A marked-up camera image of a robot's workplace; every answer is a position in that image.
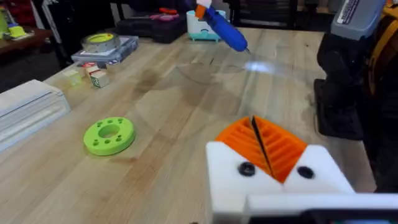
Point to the yellow-green toy heap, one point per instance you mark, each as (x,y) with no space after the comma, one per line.
(15,31)

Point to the pale yellow toy block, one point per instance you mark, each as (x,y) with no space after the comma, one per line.
(73,77)

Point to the white and teal tub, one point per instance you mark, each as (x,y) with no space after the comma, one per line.
(199,28)

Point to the red and white toy block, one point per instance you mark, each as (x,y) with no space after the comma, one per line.
(90,67)

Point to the flat grey box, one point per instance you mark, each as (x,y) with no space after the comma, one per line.
(124,51)

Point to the tape roll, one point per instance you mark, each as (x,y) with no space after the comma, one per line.
(101,43)

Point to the pink and orange tool heap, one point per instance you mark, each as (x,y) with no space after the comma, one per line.
(166,15)

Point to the white flat box stack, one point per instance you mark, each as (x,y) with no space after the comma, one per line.
(28,105)

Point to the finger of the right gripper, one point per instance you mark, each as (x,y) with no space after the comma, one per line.
(202,7)

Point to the black tool case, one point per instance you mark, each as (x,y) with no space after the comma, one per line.
(146,29)

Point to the brown side table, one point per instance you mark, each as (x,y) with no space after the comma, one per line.
(21,42)

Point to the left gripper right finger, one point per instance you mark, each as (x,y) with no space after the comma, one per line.
(314,168)

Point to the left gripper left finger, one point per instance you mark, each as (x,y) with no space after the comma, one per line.
(228,174)

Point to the green disc with holes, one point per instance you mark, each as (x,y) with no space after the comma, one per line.
(109,143)

